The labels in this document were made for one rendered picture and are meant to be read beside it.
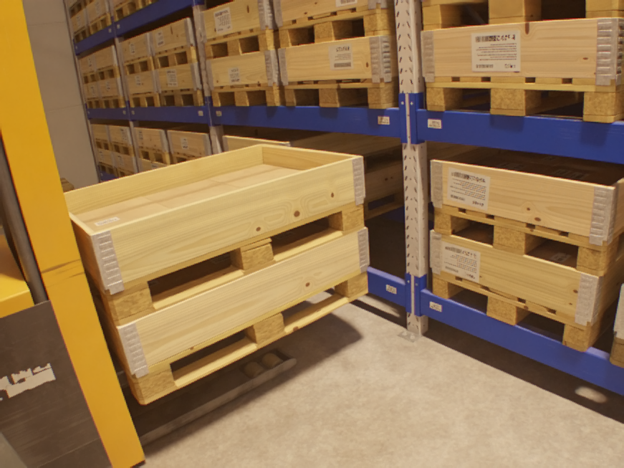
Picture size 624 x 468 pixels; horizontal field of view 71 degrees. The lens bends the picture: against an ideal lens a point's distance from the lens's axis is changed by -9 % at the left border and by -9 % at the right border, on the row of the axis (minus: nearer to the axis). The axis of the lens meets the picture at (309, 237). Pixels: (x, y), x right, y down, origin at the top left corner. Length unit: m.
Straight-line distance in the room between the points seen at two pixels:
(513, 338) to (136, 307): 1.57
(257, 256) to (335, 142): 1.49
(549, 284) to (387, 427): 0.88
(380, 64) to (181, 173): 1.13
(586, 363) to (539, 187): 0.74
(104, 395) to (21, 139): 0.93
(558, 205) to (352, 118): 1.12
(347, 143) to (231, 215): 1.63
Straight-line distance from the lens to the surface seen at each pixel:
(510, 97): 1.94
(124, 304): 1.70
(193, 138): 4.11
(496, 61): 1.96
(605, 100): 1.80
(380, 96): 2.32
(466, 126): 2.07
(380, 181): 3.56
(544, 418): 2.20
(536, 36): 1.88
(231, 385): 2.28
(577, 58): 1.82
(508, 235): 2.07
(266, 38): 2.99
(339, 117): 2.56
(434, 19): 2.13
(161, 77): 4.49
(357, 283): 2.31
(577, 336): 2.10
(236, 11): 3.24
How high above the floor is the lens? 1.43
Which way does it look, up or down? 21 degrees down
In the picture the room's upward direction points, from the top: 6 degrees counter-clockwise
